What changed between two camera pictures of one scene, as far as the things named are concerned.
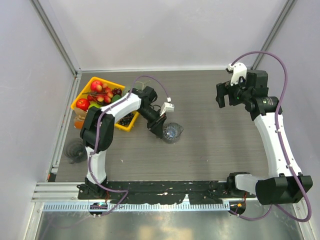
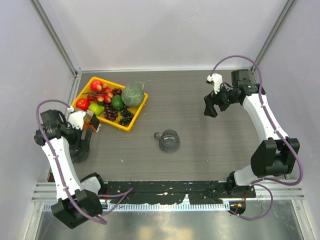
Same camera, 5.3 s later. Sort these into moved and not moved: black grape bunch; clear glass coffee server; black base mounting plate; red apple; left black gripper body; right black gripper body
Moved: right black gripper body; left black gripper body; clear glass coffee server
Not moved: black grape bunch; red apple; black base mounting plate
